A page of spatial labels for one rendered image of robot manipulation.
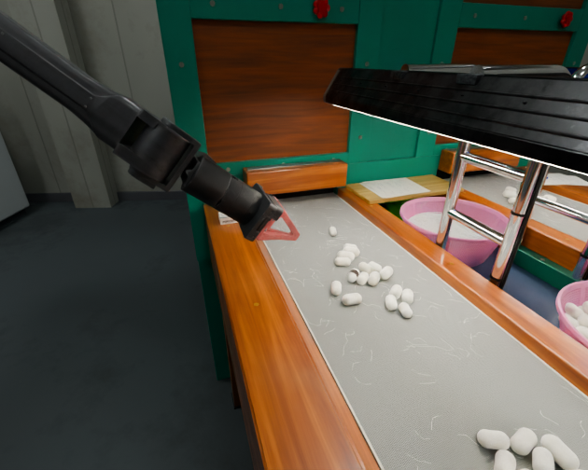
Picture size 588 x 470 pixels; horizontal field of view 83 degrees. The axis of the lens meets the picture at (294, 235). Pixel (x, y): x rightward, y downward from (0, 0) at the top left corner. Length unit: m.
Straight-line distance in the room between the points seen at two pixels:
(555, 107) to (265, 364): 0.43
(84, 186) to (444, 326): 3.04
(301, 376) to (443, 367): 0.21
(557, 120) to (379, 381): 0.36
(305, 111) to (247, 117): 0.17
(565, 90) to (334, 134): 0.71
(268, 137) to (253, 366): 0.67
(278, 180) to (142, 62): 2.26
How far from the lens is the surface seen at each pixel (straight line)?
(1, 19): 0.55
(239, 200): 0.49
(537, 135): 0.40
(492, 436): 0.48
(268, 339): 0.51
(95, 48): 3.18
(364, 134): 1.07
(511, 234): 0.68
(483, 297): 0.67
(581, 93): 0.41
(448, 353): 0.57
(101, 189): 3.24
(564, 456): 0.51
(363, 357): 0.53
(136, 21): 3.07
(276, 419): 0.43
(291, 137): 0.99
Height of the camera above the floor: 1.13
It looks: 28 degrees down
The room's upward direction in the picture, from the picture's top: straight up
